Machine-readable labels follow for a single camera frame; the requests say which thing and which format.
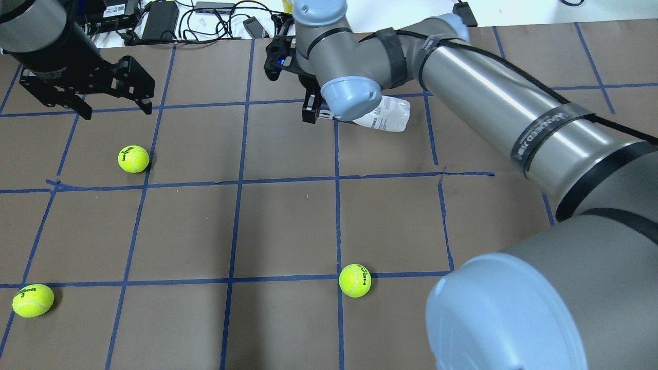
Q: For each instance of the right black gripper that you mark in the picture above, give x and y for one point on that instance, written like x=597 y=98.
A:
x=310 y=104

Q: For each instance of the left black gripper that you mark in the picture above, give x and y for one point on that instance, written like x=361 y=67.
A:
x=57 y=60

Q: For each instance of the clear tennis ball can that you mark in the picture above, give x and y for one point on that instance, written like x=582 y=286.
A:
x=392 y=116

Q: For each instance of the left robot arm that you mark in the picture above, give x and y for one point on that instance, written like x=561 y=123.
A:
x=28 y=26

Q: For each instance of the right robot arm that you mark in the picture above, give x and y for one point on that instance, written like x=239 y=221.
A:
x=580 y=295

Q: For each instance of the Wilson tennis ball near right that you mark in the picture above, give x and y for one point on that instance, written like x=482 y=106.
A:
x=133 y=159

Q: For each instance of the wilson tennis ball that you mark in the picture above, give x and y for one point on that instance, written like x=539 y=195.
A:
x=33 y=300
x=133 y=159

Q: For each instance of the Head tennis ball centre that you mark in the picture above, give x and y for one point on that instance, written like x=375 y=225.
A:
x=355 y=280

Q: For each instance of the Wilson tennis ball far right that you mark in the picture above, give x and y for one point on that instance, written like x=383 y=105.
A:
x=33 y=300

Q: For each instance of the black electronics box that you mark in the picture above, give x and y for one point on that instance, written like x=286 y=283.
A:
x=104 y=16

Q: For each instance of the black power adapter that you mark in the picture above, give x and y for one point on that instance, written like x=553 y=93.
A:
x=161 y=21

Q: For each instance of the yellow tape roll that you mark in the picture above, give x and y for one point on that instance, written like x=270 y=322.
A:
x=288 y=6

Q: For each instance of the small black adapter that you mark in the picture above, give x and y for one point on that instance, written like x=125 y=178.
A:
x=465 y=13

